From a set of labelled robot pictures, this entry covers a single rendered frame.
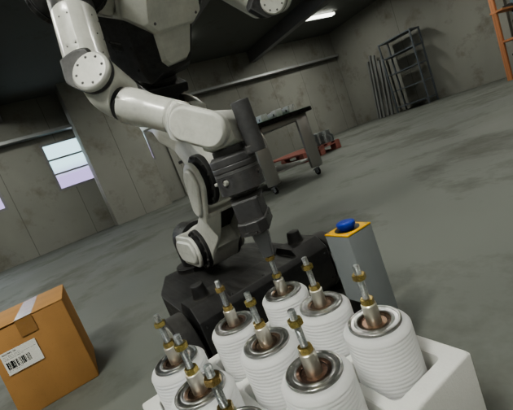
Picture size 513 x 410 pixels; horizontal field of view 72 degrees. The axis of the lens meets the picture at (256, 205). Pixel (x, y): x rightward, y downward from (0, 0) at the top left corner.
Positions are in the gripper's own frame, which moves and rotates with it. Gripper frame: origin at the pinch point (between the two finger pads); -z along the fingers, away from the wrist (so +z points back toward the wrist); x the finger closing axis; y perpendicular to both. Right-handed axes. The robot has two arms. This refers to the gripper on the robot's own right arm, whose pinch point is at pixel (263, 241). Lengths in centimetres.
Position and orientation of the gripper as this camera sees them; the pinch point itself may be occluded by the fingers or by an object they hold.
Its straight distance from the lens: 69.2
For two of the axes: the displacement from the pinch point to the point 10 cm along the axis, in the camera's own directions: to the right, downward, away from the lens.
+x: 1.1, -2.1, 9.7
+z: -3.5, -9.2, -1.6
